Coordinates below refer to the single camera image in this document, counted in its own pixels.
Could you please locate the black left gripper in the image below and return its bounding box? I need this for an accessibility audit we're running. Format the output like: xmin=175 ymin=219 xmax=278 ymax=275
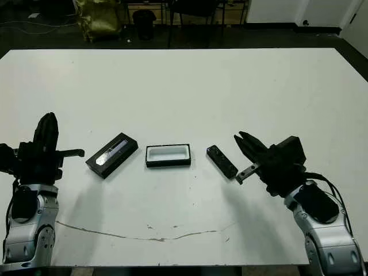
xmin=13 ymin=112 xmax=86 ymax=187

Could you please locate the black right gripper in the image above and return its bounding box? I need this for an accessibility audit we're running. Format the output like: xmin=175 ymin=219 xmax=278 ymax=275
xmin=233 ymin=131 xmax=308 ymax=198

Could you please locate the black box lid with picture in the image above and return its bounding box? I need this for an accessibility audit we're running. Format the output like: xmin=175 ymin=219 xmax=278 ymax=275
xmin=85 ymin=132 xmax=139 ymax=180

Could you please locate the black box base white insert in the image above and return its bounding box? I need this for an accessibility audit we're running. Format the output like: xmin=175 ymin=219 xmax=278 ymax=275
xmin=145 ymin=143 xmax=192 ymax=168

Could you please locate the yellow-green plastic bag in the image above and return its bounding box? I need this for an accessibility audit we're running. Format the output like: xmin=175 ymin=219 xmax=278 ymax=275
xmin=73 ymin=0 xmax=123 ymax=44

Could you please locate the light wooden crate stack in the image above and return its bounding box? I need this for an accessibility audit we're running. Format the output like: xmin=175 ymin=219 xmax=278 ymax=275
xmin=126 ymin=0 xmax=250 ymax=26

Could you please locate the black trash bin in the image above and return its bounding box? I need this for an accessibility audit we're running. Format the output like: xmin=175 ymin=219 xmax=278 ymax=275
xmin=132 ymin=10 xmax=158 ymax=41

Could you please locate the black office chair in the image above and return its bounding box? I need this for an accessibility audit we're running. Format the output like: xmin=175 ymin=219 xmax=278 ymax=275
xmin=168 ymin=0 xmax=227 ymax=48

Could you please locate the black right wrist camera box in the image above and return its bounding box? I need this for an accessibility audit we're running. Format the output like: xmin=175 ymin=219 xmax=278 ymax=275
xmin=275 ymin=135 xmax=306 ymax=167

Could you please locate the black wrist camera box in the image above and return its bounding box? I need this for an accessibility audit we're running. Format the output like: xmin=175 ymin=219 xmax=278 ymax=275
xmin=275 ymin=135 xmax=306 ymax=167
xmin=0 ymin=143 xmax=20 ymax=173

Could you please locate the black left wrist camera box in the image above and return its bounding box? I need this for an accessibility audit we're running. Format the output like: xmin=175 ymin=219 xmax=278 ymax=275
xmin=0 ymin=143 xmax=20 ymax=173

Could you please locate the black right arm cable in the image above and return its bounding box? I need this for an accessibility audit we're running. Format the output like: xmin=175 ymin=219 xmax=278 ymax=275
xmin=304 ymin=171 xmax=357 ymax=239

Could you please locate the thin light floor cable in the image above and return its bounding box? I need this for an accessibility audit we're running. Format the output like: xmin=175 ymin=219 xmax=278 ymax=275
xmin=0 ymin=20 xmax=78 ymax=35

